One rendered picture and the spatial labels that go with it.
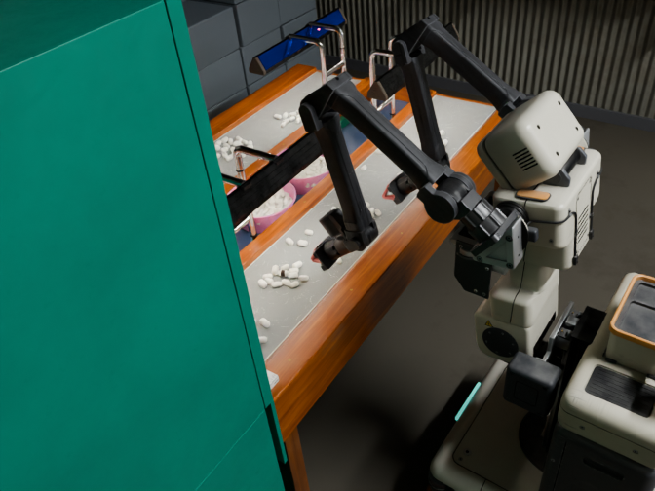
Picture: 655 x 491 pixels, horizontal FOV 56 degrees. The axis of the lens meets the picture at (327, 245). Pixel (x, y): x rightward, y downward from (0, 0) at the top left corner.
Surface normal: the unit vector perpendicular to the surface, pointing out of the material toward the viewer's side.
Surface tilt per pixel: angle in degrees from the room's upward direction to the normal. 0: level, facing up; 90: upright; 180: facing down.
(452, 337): 0
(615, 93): 90
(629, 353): 92
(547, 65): 90
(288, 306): 0
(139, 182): 90
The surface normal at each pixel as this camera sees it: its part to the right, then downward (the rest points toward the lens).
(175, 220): 0.83, 0.29
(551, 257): -0.58, 0.55
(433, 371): -0.09, -0.77
